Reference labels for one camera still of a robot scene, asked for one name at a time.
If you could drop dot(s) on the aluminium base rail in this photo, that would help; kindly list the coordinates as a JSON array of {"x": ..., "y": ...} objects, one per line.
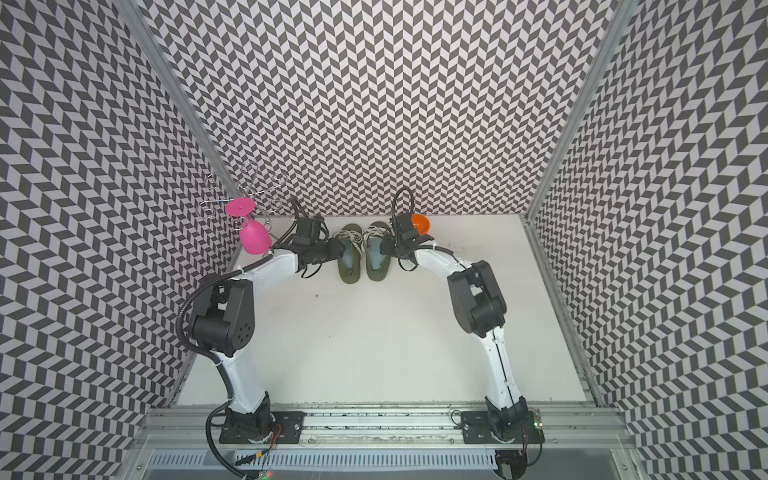
[{"x": 336, "y": 438}]

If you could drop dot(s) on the grey-blue insole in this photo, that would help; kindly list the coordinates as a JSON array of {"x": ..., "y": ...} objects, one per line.
[
  {"x": 351, "y": 257},
  {"x": 376, "y": 258}
]

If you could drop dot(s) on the pink plastic wine glass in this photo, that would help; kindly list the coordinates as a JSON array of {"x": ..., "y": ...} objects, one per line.
[{"x": 254, "y": 236}]

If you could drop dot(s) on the silver wire glass rack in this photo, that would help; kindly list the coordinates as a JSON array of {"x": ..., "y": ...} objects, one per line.
[{"x": 216, "y": 197}]

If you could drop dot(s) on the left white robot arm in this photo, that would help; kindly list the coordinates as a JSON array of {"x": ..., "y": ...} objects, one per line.
[{"x": 218, "y": 321}]

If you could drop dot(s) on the orange bowl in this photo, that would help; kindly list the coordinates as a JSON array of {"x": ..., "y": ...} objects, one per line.
[{"x": 421, "y": 223}]

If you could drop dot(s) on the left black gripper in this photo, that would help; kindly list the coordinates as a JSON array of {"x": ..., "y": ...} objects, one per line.
[{"x": 335, "y": 249}]

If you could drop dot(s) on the olive green sandal with laces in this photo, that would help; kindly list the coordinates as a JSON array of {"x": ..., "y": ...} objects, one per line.
[{"x": 350, "y": 233}]

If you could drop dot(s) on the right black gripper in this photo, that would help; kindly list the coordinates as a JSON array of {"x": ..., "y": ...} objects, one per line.
[{"x": 385, "y": 246}]

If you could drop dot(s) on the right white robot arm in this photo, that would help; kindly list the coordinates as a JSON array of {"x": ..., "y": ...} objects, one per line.
[{"x": 479, "y": 308}]

